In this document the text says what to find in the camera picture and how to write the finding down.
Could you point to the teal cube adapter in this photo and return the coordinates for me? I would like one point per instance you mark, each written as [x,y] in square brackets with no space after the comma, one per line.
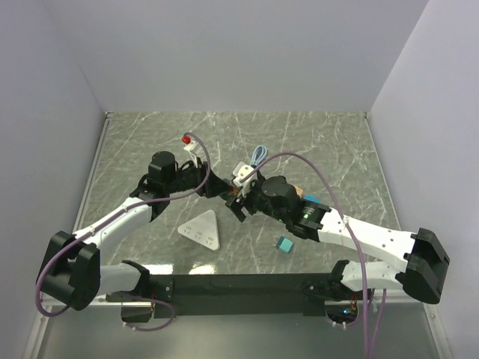
[284,245]

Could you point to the white triangular power strip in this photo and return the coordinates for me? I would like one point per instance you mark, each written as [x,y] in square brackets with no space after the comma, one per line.
[203,230]

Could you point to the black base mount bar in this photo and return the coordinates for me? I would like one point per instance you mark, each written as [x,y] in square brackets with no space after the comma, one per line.
[243,294]

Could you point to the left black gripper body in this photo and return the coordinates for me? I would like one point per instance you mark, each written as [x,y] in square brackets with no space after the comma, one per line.
[185,179]

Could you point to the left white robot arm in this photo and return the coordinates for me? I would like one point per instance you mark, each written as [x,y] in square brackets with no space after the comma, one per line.
[72,271]

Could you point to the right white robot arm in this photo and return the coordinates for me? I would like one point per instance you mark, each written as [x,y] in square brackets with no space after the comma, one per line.
[416,263]

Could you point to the wooden cube plug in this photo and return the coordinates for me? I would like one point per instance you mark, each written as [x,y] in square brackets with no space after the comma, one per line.
[299,191]

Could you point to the dark green plug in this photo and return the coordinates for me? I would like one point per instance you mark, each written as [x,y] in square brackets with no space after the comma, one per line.
[234,191]

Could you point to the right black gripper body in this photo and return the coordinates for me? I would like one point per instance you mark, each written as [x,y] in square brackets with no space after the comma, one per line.
[256,200]

